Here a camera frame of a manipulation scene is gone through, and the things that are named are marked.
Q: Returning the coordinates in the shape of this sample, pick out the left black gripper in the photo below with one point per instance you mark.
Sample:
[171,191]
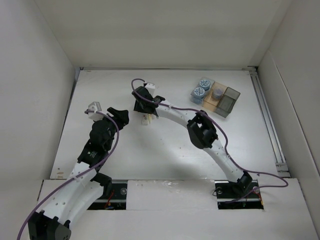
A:
[120,116]

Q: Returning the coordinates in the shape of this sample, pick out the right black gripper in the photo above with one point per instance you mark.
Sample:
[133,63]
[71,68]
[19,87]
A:
[138,108]

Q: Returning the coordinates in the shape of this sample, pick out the white staple box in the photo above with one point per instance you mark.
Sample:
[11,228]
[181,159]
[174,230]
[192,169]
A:
[145,120]

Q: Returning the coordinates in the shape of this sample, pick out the blue label round tub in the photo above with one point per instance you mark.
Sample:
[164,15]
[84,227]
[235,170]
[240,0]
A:
[205,84]

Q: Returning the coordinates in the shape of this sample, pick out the clear tub of paperclips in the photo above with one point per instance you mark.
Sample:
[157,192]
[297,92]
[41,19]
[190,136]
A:
[217,93]

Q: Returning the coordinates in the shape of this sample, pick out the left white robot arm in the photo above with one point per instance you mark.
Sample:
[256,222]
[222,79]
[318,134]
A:
[85,184]

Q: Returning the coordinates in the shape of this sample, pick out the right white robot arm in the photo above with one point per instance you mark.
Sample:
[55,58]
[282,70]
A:
[202,134]

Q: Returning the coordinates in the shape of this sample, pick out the grey plastic bin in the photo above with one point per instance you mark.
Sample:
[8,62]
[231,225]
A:
[227,102]

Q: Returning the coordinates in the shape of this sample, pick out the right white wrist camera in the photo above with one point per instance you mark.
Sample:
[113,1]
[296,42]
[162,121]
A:
[151,87]

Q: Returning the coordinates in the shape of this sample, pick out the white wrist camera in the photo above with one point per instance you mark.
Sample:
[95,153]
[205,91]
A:
[151,87]
[92,110]

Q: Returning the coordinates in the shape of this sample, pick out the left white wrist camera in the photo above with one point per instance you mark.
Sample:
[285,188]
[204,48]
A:
[92,110]

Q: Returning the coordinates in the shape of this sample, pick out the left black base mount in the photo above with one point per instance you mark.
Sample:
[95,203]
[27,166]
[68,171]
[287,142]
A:
[114,196]

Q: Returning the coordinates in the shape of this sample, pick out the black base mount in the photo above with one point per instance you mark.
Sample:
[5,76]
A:
[228,198]
[114,196]

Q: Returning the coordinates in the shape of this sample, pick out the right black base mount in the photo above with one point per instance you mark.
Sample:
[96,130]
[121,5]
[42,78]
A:
[228,198]

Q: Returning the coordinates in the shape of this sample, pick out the aluminium side rail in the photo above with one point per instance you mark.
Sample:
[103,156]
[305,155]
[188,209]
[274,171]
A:
[280,161]

